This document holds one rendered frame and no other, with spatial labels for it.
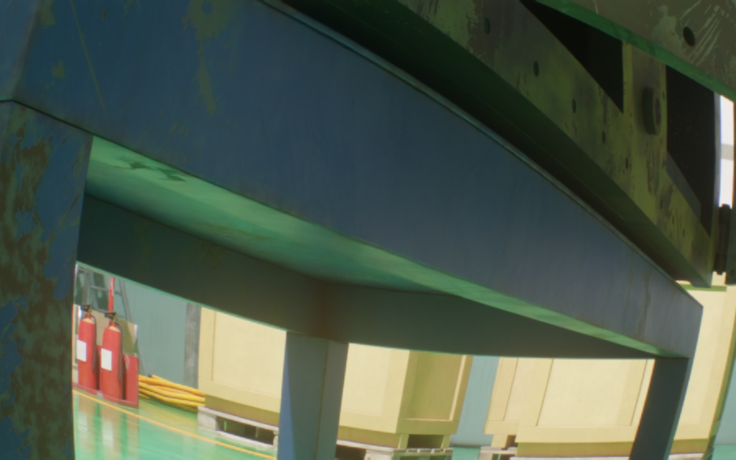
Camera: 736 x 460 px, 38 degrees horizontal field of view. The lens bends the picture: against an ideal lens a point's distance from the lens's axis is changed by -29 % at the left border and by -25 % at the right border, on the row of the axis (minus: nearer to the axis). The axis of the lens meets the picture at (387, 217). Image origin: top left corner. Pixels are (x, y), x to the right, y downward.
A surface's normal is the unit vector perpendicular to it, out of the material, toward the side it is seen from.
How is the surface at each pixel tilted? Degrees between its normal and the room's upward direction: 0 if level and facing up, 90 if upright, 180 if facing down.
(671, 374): 90
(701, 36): 90
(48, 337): 90
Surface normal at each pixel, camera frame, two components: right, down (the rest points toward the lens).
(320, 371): -0.39, -0.17
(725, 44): 0.51, -0.04
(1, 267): 0.91, 0.07
